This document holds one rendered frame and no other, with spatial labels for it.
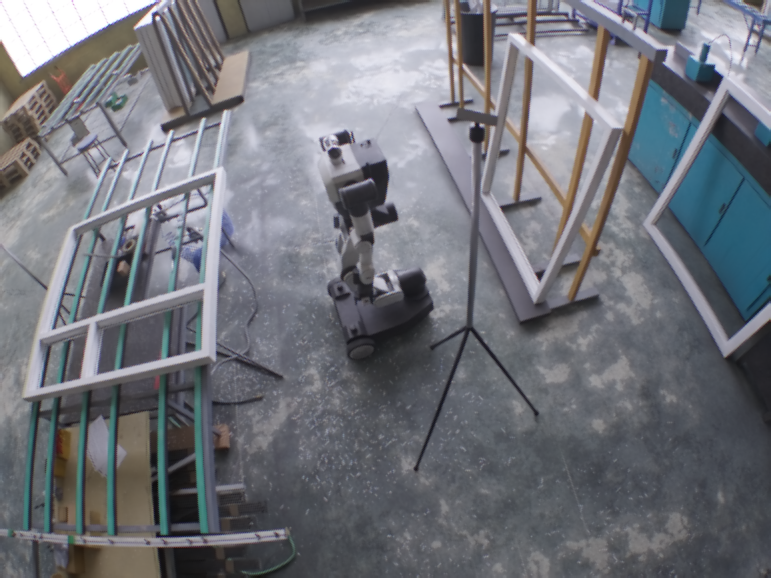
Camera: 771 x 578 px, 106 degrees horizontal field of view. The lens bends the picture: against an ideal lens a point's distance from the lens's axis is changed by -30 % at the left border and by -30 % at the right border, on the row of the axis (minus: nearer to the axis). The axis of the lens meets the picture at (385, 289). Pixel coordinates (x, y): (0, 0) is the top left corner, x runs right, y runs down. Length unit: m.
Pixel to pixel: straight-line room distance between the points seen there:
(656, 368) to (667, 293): 0.66
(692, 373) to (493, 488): 1.61
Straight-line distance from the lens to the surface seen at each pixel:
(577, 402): 2.77
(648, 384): 3.00
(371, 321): 2.75
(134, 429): 2.58
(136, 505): 2.47
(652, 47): 1.84
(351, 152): 1.97
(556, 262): 2.61
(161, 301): 2.44
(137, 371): 2.29
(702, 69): 3.62
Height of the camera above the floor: 2.52
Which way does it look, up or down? 55 degrees down
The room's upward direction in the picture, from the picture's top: 14 degrees counter-clockwise
